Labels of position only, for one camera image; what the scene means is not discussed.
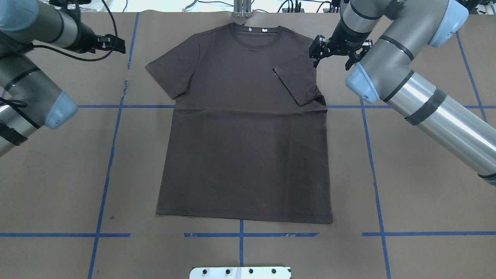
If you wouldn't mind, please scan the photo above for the aluminium frame post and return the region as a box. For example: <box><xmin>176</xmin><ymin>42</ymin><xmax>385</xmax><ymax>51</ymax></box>
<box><xmin>232</xmin><ymin>0</ymin><xmax>253</xmax><ymax>18</ymax></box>

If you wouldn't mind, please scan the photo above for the brown t-shirt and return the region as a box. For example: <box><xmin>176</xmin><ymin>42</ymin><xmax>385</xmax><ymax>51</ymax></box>
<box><xmin>145</xmin><ymin>23</ymin><xmax>333</xmax><ymax>224</ymax></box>

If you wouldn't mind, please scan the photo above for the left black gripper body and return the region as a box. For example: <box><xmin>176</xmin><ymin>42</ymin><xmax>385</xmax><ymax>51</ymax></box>
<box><xmin>79</xmin><ymin>33</ymin><xmax>110</xmax><ymax>53</ymax></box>

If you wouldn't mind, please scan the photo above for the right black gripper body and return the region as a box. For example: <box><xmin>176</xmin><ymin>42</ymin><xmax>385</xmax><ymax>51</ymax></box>
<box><xmin>326</xmin><ymin>33</ymin><xmax>370</xmax><ymax>58</ymax></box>

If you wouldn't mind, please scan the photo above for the white pedestal column base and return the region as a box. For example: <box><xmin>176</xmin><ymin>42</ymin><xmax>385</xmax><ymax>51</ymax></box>
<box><xmin>189</xmin><ymin>266</ymin><xmax>292</xmax><ymax>279</ymax></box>

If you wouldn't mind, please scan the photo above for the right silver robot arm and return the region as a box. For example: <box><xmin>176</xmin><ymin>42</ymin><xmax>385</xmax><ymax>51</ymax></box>
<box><xmin>309</xmin><ymin>0</ymin><xmax>496</xmax><ymax>185</ymax></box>

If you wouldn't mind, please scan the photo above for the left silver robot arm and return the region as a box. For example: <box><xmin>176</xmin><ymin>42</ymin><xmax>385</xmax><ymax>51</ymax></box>
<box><xmin>0</xmin><ymin>0</ymin><xmax>126</xmax><ymax>155</ymax></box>

